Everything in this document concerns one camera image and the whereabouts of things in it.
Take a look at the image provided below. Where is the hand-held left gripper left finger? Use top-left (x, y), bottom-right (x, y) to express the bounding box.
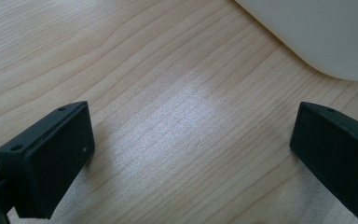
top-left (0, 100), bottom-right (96, 220)

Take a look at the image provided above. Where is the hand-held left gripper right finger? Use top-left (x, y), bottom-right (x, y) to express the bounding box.
top-left (289, 101), bottom-right (358, 220)

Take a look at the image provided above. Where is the white rounded object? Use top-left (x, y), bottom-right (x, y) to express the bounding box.
top-left (234, 0), bottom-right (358, 82)

